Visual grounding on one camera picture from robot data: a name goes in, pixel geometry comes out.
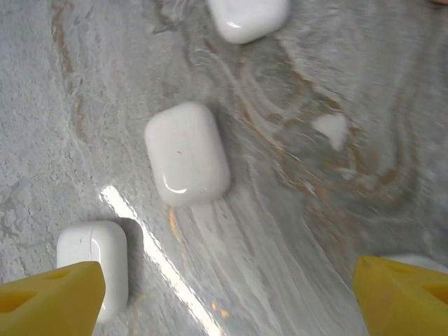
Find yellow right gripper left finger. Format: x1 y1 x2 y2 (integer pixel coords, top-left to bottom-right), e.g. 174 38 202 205
0 260 107 336

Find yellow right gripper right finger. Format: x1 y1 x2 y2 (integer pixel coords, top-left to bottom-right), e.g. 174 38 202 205
352 255 448 336

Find white earbud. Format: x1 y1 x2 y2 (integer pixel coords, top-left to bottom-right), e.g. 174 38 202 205
383 254 448 274

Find white earbud charging case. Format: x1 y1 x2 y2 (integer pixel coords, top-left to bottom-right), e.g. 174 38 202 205
205 0 291 46
55 220 130 323
143 101 232 207

